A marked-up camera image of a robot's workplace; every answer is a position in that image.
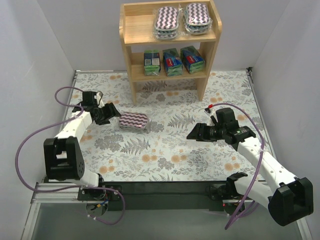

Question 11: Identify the pink wavy sponge top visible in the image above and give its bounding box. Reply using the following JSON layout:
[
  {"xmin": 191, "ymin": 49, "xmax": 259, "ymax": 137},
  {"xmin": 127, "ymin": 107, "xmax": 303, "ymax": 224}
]
[{"xmin": 118, "ymin": 112, "xmax": 150, "ymax": 131}]

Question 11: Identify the pink wavy sponge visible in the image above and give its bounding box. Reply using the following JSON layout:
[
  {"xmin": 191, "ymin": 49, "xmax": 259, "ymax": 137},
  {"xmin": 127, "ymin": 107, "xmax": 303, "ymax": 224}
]
[
  {"xmin": 179, "ymin": 2, "xmax": 213, "ymax": 36},
  {"xmin": 153, "ymin": 6, "xmax": 180, "ymax": 41},
  {"xmin": 118, "ymin": 112, "xmax": 150, "ymax": 131}
]

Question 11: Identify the green blue sponge pack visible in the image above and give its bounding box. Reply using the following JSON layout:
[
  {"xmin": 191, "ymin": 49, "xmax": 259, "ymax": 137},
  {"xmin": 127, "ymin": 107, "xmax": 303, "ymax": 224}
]
[
  {"xmin": 143, "ymin": 50, "xmax": 161, "ymax": 76},
  {"xmin": 180, "ymin": 45, "xmax": 206, "ymax": 74},
  {"xmin": 162, "ymin": 48, "xmax": 183, "ymax": 77}
]

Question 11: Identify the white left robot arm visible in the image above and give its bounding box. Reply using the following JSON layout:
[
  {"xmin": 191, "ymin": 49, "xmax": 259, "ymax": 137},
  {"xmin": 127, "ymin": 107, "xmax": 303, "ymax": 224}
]
[{"xmin": 43, "ymin": 103, "xmax": 121, "ymax": 187}]

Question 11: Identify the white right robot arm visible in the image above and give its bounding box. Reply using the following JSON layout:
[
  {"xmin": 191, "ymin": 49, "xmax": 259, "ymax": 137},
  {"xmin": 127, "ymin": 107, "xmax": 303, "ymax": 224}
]
[{"xmin": 186, "ymin": 123, "xmax": 314, "ymax": 226}]

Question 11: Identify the wooden two-tier shelf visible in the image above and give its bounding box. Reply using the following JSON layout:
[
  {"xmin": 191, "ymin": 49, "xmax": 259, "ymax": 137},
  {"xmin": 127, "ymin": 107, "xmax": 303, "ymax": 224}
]
[{"xmin": 119, "ymin": 0, "xmax": 223, "ymax": 103}]

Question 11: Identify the floral patterned table mat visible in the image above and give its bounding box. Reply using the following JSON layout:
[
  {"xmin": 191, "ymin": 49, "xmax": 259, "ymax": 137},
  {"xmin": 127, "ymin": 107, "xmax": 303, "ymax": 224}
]
[{"xmin": 70, "ymin": 71, "xmax": 266, "ymax": 182}]

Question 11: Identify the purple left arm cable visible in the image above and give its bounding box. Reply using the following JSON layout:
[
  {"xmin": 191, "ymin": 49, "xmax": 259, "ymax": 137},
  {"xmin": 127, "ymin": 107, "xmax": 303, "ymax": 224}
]
[{"xmin": 15, "ymin": 86, "xmax": 127, "ymax": 225}]

